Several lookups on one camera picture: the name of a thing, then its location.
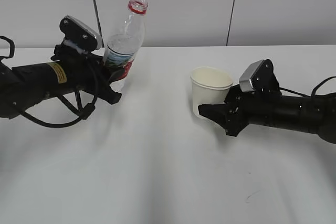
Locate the clear plastic water bottle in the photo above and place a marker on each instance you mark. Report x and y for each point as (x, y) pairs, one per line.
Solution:
(125, 40)

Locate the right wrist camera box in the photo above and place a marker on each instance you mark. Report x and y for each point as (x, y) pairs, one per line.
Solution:
(259, 76)

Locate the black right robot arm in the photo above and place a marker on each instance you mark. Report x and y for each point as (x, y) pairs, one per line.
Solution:
(272, 109)

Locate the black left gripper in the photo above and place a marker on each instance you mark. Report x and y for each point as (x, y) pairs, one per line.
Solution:
(88, 73)

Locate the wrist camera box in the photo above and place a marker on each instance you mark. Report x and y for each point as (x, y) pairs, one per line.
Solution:
(79, 34)
(259, 76)

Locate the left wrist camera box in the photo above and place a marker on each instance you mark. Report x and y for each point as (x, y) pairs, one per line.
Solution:
(79, 34)

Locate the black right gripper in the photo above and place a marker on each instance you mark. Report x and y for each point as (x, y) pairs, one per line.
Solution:
(233, 114)

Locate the white paper cup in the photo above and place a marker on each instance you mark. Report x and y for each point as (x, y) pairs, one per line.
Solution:
(209, 86)

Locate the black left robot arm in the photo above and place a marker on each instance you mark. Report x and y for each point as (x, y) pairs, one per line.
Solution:
(26, 86)

